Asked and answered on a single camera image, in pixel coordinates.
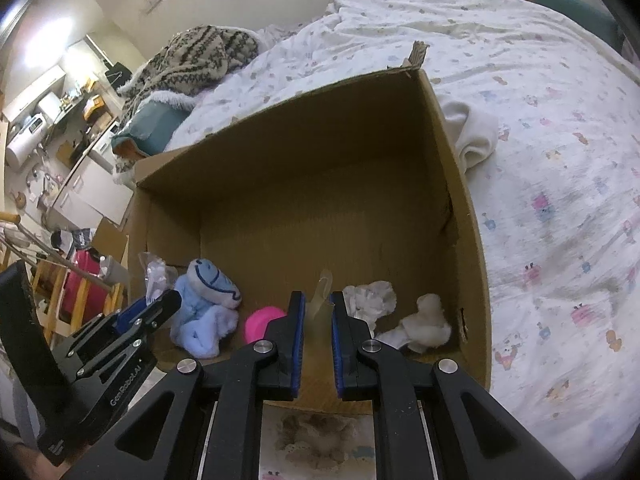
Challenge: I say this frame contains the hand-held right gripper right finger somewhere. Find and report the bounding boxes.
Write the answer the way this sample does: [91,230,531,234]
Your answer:
[331,291,576,480]

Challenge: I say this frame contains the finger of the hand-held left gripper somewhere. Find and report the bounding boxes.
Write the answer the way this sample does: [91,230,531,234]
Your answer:
[75,290,183,381]
[65,297,161,356]

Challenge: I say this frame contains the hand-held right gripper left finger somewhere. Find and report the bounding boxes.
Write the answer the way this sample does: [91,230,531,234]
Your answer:
[65,290,307,480]

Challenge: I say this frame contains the clear plastic packet white cloth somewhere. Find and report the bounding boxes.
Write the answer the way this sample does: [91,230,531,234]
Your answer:
[138,252,179,306]

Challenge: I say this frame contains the pink soft toy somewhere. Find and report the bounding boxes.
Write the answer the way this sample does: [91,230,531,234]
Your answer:
[244,306,288,345]

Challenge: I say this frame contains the translucent beige pouch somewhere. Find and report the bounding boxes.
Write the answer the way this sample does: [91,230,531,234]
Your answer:
[306,268,335,341]

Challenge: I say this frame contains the light blue fluffy towel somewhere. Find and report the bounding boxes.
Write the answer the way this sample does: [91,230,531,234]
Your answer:
[170,277,240,359]

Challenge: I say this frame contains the white sock blue stripe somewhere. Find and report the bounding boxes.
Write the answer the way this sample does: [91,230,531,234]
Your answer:
[187,258,244,309]

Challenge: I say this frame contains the white fluffy cloth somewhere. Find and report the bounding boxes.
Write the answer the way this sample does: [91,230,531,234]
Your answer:
[375,294,452,353]

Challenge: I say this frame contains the beige ruffled fluffy cloth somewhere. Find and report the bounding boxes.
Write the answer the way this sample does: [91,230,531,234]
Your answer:
[272,407,361,468]

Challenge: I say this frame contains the cardboard box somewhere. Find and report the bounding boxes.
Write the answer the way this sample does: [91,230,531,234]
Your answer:
[125,42,493,418]

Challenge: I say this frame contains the grey plastic cup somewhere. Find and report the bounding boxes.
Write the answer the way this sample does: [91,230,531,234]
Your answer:
[100,255,131,283]

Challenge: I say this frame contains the red pink suitcase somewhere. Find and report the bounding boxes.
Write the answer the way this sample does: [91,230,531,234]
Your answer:
[57,250,108,323]

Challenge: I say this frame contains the yellow wooden rack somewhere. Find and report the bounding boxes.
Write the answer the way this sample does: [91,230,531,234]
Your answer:
[30,260,126,336]

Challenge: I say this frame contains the flat cardboard piece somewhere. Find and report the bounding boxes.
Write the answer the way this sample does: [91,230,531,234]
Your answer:
[92,217,128,261]

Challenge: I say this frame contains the black white packet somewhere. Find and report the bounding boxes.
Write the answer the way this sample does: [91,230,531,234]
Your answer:
[52,229,96,253]

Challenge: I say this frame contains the wooden stick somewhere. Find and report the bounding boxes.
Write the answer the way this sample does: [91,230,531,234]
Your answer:
[0,214,113,291]

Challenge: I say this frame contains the white kitchen cabinets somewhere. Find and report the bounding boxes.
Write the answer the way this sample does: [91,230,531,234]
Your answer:
[47,130,136,226]

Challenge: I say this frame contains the teal pillow orange lining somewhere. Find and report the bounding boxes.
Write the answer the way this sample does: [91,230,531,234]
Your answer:
[111,97,193,158]

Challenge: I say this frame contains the orange box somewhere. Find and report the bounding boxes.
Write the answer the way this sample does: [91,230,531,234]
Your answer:
[82,95,108,121]

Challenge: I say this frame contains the white kitchen appliance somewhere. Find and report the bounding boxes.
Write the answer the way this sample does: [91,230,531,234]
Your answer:
[15,112,47,137]

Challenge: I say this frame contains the black hanging garment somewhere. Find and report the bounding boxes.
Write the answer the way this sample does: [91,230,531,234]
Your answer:
[107,62,132,93]

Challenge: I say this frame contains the brown patterned knit blanket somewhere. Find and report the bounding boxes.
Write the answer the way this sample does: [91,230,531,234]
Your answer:
[117,25,260,116]

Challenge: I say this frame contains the cream folded cloth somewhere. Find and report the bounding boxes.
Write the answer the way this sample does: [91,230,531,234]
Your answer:
[440,100,501,173]

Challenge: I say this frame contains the bed with printed cover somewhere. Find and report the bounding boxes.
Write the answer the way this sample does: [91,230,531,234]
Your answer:
[165,0,640,480]

